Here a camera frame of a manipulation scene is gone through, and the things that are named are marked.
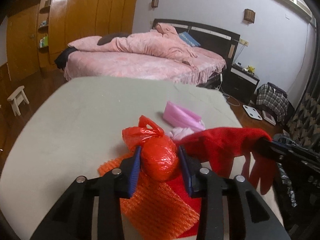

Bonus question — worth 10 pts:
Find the orange foam net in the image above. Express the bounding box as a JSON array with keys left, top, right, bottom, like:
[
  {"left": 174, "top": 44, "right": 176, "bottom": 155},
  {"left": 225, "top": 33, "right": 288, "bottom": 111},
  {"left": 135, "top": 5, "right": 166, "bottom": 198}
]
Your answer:
[{"left": 97, "top": 152, "right": 201, "bottom": 238}]

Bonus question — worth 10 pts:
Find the white cable with controller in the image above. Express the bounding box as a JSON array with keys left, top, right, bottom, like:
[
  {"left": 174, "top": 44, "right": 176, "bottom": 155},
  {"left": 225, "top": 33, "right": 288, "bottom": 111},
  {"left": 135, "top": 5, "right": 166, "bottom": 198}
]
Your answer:
[{"left": 217, "top": 72, "right": 241, "bottom": 106}]

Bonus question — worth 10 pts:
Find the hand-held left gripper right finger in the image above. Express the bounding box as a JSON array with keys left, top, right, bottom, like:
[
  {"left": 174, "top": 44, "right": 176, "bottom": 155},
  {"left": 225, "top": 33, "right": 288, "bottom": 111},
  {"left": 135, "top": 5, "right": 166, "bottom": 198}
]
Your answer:
[{"left": 177, "top": 146, "right": 292, "bottom": 240}]

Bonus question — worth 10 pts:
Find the beige air conditioner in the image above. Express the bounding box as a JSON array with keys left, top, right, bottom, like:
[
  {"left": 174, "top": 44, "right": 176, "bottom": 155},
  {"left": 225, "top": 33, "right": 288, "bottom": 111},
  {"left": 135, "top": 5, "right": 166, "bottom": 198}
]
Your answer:
[{"left": 272, "top": 0, "right": 316, "bottom": 18}]

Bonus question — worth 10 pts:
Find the dark wooden bed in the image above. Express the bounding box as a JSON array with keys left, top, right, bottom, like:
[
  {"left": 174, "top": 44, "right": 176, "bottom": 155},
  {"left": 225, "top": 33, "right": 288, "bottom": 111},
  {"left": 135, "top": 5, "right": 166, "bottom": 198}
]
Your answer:
[{"left": 55, "top": 18, "right": 241, "bottom": 90}]

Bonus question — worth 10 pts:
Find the pink plastic bag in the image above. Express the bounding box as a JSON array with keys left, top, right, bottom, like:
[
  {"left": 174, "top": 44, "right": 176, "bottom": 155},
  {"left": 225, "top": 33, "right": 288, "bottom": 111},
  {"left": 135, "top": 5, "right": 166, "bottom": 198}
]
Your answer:
[{"left": 163, "top": 100, "right": 203, "bottom": 131}]

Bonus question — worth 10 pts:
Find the pink quilt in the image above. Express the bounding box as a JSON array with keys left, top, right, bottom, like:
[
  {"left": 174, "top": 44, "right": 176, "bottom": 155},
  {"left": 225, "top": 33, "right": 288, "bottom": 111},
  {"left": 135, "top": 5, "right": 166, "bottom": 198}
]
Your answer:
[{"left": 68, "top": 22, "right": 201, "bottom": 67}]

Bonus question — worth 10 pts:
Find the pale pink crumpled cloth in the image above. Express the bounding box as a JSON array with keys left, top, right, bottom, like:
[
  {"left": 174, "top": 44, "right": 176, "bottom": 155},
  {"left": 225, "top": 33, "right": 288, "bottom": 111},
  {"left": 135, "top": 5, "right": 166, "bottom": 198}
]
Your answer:
[{"left": 167, "top": 127, "right": 199, "bottom": 141}]

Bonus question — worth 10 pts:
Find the large wooden wall lamp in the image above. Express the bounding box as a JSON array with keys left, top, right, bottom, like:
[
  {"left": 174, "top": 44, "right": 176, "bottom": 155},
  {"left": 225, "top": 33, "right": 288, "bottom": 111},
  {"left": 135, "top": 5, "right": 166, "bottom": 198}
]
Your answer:
[{"left": 243, "top": 8, "right": 256, "bottom": 24}]

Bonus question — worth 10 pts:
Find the black white nightstand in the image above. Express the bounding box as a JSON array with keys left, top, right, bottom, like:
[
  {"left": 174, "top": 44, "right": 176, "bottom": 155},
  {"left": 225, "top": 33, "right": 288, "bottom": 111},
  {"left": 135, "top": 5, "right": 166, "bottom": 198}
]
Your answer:
[{"left": 221, "top": 63, "right": 261, "bottom": 104}]

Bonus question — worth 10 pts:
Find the wooden wardrobe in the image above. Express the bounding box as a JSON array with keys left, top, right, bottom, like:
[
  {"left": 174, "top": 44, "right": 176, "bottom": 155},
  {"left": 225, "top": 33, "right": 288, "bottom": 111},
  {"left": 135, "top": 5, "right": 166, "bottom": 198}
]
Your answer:
[{"left": 5, "top": 0, "right": 141, "bottom": 81}]

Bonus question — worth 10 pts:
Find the black bin with black liner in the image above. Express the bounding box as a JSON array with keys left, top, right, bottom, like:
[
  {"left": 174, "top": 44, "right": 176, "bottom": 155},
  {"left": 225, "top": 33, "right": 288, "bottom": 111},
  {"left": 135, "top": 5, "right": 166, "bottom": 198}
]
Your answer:
[{"left": 272, "top": 133, "right": 320, "bottom": 234}]

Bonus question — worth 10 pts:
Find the red plastic bag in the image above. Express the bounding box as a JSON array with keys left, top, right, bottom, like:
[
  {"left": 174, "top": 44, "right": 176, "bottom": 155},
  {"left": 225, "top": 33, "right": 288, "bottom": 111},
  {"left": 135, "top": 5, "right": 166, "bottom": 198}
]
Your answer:
[{"left": 122, "top": 115, "right": 179, "bottom": 182}]

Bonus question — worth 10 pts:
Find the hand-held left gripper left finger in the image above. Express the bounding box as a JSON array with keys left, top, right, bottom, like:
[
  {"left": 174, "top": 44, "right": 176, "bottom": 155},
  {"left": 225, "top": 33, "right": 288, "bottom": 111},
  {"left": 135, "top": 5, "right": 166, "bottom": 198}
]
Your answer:
[{"left": 30, "top": 146, "right": 143, "bottom": 240}]

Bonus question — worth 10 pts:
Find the red glove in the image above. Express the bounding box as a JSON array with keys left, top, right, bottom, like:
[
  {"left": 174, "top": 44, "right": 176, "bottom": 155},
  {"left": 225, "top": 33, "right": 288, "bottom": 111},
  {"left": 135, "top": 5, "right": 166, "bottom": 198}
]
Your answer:
[{"left": 176, "top": 127, "right": 277, "bottom": 196}]

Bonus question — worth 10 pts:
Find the black cloth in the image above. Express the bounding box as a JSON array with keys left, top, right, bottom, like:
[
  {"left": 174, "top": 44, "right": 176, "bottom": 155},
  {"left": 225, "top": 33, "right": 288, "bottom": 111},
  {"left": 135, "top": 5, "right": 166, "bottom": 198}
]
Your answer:
[{"left": 54, "top": 47, "right": 77, "bottom": 71}]

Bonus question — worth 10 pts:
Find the blue pillow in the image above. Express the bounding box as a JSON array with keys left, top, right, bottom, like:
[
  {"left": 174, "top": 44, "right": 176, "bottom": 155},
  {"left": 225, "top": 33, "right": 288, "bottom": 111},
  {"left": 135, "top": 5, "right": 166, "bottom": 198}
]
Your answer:
[{"left": 178, "top": 31, "right": 201, "bottom": 48}]

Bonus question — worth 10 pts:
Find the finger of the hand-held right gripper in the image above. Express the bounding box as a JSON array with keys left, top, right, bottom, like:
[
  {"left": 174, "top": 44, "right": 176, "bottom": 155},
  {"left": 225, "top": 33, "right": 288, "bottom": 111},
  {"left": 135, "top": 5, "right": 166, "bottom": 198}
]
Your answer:
[
  {"left": 255, "top": 137, "right": 285, "bottom": 162},
  {"left": 271, "top": 139, "right": 312, "bottom": 153}
]

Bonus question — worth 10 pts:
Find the grey patterned curtain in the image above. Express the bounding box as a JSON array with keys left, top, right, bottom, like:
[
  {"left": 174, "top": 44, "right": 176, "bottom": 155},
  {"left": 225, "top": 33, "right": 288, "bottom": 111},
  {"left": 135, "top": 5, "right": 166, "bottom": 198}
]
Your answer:
[{"left": 285, "top": 17, "right": 320, "bottom": 146}]

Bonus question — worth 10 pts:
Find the plaid bag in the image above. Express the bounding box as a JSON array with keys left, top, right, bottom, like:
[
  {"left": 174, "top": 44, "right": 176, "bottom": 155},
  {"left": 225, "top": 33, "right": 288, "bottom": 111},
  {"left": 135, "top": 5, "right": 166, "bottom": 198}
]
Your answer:
[{"left": 256, "top": 82, "right": 291, "bottom": 123}]

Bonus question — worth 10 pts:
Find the small wooden stool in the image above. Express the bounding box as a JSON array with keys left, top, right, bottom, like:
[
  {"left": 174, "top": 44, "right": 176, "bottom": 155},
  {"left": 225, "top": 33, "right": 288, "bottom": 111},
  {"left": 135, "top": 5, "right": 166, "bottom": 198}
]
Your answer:
[{"left": 7, "top": 85, "right": 29, "bottom": 116}]

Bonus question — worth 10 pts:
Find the pink bedspread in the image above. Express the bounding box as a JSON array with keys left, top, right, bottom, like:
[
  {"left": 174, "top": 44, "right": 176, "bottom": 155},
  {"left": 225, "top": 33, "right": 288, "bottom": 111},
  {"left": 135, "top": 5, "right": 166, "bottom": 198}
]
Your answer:
[{"left": 62, "top": 45, "right": 227, "bottom": 86}]

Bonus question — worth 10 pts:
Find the white bathroom scale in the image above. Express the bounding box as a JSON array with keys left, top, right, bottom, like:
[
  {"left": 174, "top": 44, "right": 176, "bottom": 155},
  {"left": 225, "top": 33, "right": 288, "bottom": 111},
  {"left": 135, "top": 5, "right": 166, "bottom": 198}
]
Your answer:
[{"left": 243, "top": 104, "right": 263, "bottom": 121}]

